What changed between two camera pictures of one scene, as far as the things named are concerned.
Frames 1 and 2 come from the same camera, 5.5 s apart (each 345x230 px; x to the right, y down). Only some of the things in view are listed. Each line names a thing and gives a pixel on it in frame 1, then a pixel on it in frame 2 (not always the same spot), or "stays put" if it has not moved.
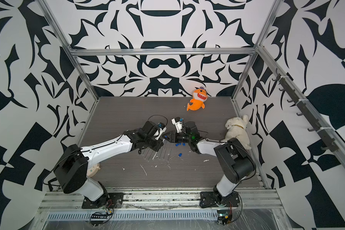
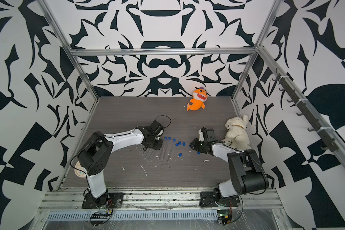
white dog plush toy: x=236 y=128 stays put
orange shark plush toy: x=200 y=96 stays put
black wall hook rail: x=324 y=133 stays put
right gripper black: x=167 y=137 → x=194 y=145
